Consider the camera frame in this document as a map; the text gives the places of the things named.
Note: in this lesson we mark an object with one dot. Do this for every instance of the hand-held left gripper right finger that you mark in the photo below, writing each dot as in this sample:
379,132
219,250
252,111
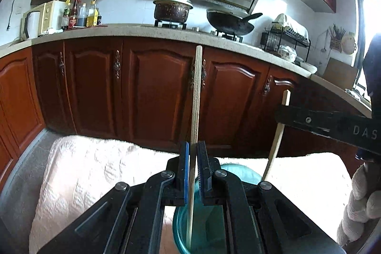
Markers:
203,173

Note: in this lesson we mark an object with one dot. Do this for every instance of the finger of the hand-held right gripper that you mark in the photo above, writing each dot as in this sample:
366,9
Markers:
306,120

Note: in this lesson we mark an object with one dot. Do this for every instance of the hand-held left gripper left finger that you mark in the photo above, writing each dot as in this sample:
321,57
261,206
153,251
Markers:
185,173

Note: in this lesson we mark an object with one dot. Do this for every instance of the wooden chopstick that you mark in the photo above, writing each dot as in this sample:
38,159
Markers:
195,93
275,141

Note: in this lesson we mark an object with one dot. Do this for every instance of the person's right hand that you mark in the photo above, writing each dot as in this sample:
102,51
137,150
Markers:
357,206

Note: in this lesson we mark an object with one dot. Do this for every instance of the brown cutting board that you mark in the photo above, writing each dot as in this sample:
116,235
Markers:
340,74

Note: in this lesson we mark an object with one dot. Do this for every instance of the round woven plate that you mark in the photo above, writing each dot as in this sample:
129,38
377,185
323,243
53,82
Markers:
348,44

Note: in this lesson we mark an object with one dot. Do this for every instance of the white bowl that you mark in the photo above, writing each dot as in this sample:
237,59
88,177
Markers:
309,67

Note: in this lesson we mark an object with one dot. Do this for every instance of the floral porcelain tureen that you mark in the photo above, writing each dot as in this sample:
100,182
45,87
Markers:
287,53

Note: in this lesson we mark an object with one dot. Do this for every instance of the plastic covered dishes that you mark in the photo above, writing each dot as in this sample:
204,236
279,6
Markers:
293,25

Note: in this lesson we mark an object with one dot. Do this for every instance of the wooden base cabinet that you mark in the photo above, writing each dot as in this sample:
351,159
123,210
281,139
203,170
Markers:
148,87

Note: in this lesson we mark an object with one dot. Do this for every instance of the white quilted cloth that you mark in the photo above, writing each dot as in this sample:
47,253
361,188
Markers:
89,170

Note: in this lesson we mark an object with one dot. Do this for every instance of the black wok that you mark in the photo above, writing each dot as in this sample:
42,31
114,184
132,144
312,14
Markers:
226,23

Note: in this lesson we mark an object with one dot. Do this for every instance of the gas stove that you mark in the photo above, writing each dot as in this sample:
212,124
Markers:
178,26

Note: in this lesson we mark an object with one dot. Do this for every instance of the dark cooking pot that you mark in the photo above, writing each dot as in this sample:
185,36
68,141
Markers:
171,13

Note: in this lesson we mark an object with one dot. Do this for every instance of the metal pot lid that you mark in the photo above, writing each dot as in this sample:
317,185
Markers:
174,0

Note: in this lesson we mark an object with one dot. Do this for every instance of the small dark bottle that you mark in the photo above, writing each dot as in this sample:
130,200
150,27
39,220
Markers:
99,20

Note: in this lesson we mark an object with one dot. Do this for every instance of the yellow oil bottle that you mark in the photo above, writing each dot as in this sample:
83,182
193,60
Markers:
92,16

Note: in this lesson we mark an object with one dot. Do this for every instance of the dark soy sauce bottle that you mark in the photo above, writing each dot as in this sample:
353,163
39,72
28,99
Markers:
82,17

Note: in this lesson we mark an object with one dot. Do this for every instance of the red label sauce bottle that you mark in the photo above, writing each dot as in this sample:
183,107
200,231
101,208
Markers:
73,19

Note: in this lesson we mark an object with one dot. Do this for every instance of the white rag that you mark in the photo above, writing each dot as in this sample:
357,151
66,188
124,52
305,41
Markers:
53,31

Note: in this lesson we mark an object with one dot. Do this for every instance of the green glass bottle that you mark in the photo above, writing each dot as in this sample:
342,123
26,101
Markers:
66,19

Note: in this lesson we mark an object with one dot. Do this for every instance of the cream microwave oven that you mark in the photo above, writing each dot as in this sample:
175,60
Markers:
44,17

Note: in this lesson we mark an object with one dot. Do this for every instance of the wall chopstick holder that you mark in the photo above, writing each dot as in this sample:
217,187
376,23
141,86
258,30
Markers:
336,39

